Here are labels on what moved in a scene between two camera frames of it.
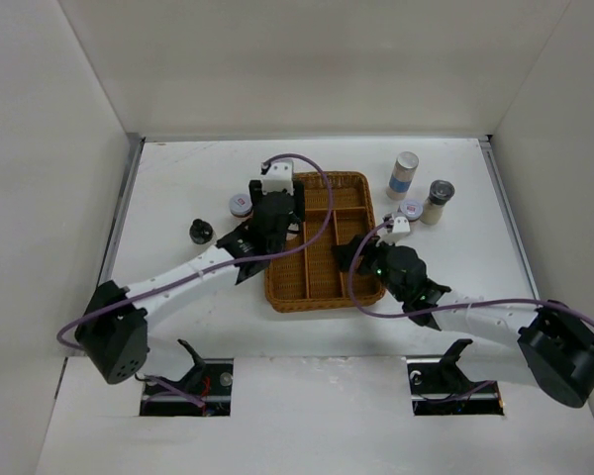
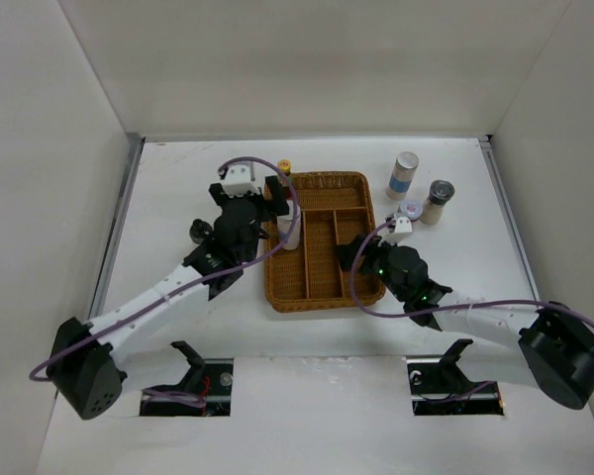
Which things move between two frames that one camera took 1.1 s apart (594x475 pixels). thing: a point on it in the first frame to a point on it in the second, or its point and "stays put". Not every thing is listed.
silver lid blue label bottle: [400, 179] stays put
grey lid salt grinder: [441, 191] stays put
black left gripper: [297, 215] to [274, 192]
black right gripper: [344, 252] stays put
